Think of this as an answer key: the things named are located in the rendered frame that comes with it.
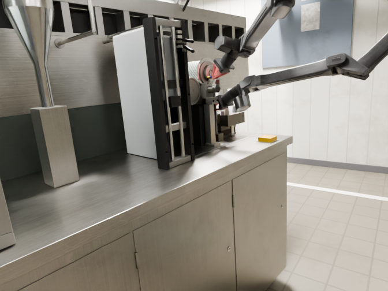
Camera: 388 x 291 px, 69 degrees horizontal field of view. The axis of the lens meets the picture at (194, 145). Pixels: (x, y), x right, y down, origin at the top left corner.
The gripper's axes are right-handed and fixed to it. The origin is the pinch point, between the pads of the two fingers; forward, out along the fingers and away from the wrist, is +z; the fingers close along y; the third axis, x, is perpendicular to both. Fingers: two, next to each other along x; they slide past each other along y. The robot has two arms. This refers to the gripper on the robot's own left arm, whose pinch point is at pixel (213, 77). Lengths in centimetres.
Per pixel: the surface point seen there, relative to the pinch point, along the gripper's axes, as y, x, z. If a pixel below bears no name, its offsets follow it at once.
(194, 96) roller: -10.4, -3.2, 8.5
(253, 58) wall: 249, 93, 87
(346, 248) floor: 83, -122, 49
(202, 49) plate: 37, 36, 17
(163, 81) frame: -38.8, -4.0, -6.3
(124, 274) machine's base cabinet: -75, -53, 16
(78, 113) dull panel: -52, 16, 35
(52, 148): -75, -6, 19
